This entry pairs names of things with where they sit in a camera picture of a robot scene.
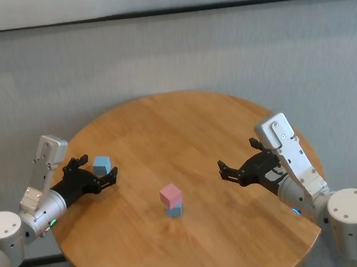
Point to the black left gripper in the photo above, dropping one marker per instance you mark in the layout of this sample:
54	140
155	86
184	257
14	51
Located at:
76	184

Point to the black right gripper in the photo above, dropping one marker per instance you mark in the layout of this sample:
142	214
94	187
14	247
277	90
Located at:
260	170

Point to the light blue cube block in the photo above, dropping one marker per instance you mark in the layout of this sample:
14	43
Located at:
101	165
174	212

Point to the pink cube block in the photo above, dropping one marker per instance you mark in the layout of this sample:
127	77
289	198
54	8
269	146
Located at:
170	195

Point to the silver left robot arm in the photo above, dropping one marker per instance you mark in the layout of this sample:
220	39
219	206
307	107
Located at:
15	229

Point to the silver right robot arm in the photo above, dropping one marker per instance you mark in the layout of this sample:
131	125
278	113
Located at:
351	215

